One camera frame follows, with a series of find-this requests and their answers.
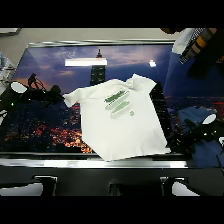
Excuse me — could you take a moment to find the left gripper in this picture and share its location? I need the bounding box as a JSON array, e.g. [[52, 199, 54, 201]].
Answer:
[[47, 84, 65, 105]]

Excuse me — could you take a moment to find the white T-shirt green print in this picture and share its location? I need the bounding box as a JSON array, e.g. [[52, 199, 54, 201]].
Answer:
[[62, 73, 172, 162]]

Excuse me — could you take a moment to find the white garment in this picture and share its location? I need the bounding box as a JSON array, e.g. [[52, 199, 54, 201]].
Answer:
[[171, 28, 196, 56]]

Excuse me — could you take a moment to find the blue garment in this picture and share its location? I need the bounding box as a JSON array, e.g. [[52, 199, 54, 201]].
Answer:
[[175, 105, 224, 169]]

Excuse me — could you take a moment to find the striped garment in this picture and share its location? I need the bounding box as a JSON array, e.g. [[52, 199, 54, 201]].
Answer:
[[179, 27, 218, 65]]

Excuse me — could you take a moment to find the black garment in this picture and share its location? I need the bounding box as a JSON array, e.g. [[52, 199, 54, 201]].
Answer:
[[189, 28, 224, 81]]

